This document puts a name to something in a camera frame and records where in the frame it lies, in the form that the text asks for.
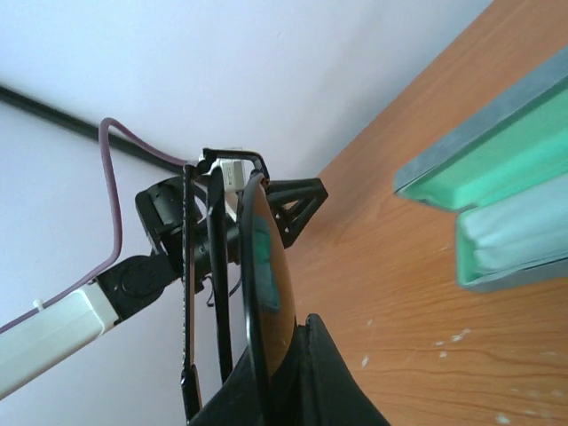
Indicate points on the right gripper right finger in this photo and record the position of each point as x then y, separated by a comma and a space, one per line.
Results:
314, 386

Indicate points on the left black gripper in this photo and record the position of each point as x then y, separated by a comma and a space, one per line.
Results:
292, 202

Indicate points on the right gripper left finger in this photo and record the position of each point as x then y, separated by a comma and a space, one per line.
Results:
241, 399

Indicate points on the black sunglasses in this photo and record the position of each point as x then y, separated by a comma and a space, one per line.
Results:
234, 332

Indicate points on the light blue cleaning cloth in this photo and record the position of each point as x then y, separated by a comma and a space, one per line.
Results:
525, 229

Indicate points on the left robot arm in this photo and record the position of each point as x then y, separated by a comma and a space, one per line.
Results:
75, 310

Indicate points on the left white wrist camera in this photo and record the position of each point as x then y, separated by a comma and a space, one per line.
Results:
234, 181

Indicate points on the black enclosure frame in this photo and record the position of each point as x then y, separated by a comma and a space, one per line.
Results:
80, 127

